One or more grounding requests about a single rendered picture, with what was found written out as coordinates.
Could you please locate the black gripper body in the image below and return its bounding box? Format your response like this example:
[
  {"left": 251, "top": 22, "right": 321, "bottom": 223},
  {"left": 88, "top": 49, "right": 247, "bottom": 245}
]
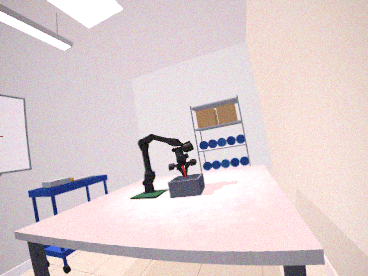
[{"left": 168, "top": 153, "right": 197, "bottom": 171}]

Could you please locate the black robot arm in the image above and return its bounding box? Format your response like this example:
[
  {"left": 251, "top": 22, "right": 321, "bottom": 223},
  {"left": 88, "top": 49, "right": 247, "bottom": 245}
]
[{"left": 137, "top": 134, "right": 194, "bottom": 194}]

